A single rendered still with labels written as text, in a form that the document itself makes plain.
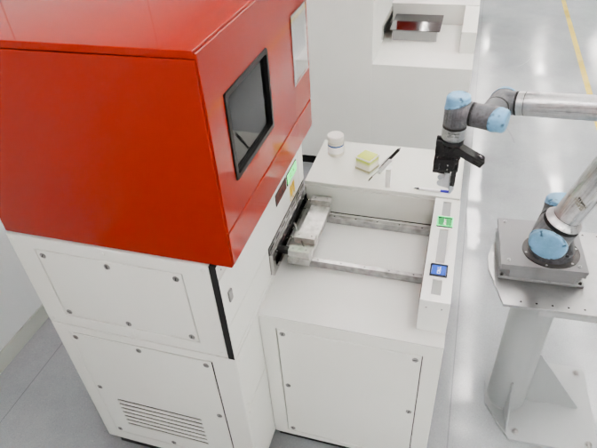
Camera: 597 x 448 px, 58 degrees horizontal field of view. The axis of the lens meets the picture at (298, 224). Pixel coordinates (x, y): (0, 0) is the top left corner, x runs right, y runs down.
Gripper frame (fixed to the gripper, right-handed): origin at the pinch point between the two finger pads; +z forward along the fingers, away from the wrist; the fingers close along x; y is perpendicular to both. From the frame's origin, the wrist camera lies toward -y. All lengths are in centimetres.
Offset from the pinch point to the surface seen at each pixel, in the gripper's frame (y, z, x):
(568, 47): -100, 110, -445
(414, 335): 6, 29, 43
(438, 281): 0.4, 15.1, 30.4
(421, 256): 7.5, 28.7, 4.3
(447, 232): -0.5, 15.1, 4.9
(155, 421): 100, 81, 66
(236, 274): 59, 1, 55
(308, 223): 52, 23, 1
